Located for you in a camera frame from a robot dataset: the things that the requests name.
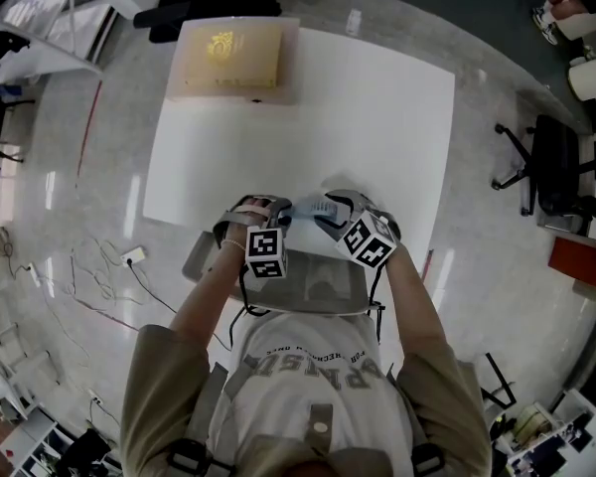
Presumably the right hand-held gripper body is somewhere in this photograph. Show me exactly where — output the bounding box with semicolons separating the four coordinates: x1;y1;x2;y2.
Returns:
333;210;404;270

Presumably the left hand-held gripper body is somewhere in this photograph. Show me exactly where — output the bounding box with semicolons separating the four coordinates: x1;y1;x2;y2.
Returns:
212;194;289;281

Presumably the light blue handheld fan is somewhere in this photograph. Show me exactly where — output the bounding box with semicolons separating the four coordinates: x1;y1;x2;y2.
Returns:
286;194;342;228

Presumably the person's left forearm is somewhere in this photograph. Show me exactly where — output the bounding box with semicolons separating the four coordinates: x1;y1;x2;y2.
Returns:
167;243;247;355

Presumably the person's right forearm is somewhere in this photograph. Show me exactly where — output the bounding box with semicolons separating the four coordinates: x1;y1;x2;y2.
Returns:
384;243;453;367

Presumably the person's left hand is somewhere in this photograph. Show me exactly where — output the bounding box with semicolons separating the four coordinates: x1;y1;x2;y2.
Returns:
223;197;276;245

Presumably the light grey chair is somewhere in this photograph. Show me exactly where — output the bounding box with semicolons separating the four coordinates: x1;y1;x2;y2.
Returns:
181;231;378;317

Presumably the white square table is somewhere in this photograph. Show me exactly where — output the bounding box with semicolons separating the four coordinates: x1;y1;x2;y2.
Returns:
141;17;457;292

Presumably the pink flat box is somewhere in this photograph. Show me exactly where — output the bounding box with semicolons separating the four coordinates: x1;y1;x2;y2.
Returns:
164;16;301;107

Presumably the tan box with gold print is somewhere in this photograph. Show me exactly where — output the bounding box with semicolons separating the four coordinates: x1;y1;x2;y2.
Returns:
182;26;283;89

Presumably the person's beige shirt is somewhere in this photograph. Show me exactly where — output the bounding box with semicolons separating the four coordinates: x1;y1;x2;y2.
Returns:
121;310;493;477

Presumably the grey harness with black buckles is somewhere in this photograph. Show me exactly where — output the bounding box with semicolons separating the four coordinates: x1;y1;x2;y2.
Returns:
166;363;446;477

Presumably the grey metal box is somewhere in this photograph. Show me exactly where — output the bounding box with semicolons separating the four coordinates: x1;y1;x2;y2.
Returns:
535;206;592;240

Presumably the red box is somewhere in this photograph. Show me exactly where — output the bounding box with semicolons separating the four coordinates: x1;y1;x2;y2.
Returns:
547;236;596;282

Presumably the white cylindrical stool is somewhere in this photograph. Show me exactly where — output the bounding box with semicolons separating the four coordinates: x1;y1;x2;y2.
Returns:
568;52;596;102
558;10;596;39

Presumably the white cluttered shelf unit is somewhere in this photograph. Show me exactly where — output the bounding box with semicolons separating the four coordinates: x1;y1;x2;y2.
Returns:
496;390;596;477

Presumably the white wooden chair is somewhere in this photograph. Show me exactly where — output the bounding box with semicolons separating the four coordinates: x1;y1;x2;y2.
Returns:
0;323;61;421

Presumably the white shelving rack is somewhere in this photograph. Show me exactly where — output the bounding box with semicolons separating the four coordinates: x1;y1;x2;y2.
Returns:
0;0;120;88

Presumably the row of black bags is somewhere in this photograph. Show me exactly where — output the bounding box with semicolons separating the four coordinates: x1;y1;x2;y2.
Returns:
0;30;31;69

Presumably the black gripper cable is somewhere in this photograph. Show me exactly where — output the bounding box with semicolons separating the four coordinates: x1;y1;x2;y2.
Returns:
366;263;388;345
227;265;272;350

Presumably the black floor cable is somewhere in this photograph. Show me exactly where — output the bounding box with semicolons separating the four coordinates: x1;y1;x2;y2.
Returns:
128;263;180;315

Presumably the white floor cable tangle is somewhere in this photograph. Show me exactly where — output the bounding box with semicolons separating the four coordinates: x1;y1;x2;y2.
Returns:
69;238;130;307

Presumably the black metal frame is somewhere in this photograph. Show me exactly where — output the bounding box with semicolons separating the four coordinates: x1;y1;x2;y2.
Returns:
480;353;518;411

